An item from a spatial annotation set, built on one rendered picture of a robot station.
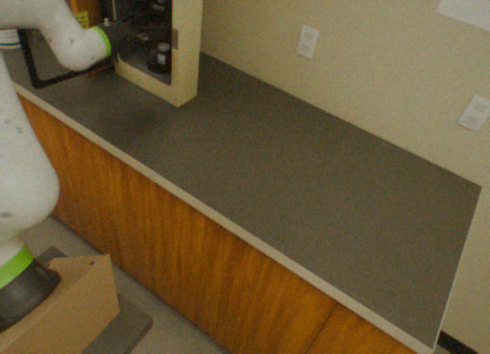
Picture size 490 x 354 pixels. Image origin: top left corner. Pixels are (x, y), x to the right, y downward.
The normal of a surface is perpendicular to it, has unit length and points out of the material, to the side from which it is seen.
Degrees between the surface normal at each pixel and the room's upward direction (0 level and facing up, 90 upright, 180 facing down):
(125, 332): 0
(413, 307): 0
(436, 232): 0
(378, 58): 90
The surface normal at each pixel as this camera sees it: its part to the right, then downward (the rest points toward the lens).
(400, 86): -0.56, 0.52
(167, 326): 0.14, -0.71
